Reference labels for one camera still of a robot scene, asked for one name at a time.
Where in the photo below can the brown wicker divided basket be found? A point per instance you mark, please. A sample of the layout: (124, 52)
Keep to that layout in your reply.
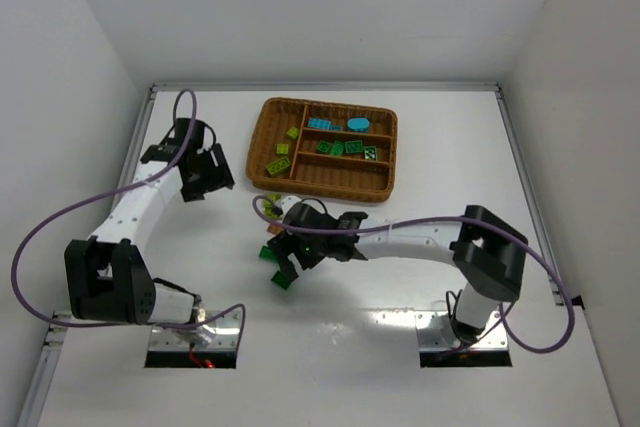
(346, 177)

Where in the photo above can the cyan oval lego piece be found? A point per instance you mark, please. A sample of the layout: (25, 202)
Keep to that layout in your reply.
(358, 124)

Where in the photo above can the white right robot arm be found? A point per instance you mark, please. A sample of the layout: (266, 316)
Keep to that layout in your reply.
(488, 252)

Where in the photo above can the small lime lego brick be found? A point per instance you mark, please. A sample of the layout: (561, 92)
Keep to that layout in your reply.
(292, 133)

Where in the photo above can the metal base plate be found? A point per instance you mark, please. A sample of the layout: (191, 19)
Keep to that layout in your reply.
(435, 334)
(221, 333)

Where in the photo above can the cyan rectangular lego brick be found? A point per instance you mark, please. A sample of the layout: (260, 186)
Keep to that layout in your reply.
(318, 123)

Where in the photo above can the lime green lego brick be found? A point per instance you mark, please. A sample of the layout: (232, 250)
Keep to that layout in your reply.
(278, 166)

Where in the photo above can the small green lego cube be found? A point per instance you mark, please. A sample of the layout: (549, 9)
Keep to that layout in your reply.
(370, 153)

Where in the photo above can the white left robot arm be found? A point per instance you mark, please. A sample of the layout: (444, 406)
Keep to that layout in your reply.
(108, 278)

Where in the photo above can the green square lego brick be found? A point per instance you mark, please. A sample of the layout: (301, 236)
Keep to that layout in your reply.
(337, 149)

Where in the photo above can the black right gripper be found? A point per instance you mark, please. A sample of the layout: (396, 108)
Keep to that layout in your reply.
(289, 251)

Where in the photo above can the brown lego brick flat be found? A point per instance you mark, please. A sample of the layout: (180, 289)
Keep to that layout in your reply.
(274, 230)

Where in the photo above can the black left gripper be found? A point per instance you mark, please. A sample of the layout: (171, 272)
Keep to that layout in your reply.
(210, 173)

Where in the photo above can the green long lego brick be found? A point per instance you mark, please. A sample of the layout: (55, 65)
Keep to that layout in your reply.
(266, 254)

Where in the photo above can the dark green lego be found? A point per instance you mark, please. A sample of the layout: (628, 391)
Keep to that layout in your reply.
(324, 147)

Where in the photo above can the green long lego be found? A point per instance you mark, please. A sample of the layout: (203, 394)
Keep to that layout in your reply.
(353, 147)

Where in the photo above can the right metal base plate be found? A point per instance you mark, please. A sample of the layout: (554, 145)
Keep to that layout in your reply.
(435, 334)

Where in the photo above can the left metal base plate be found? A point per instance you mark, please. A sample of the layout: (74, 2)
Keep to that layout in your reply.
(221, 333)

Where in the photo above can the green lego brick bottom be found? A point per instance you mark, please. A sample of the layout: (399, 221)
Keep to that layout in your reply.
(281, 280)

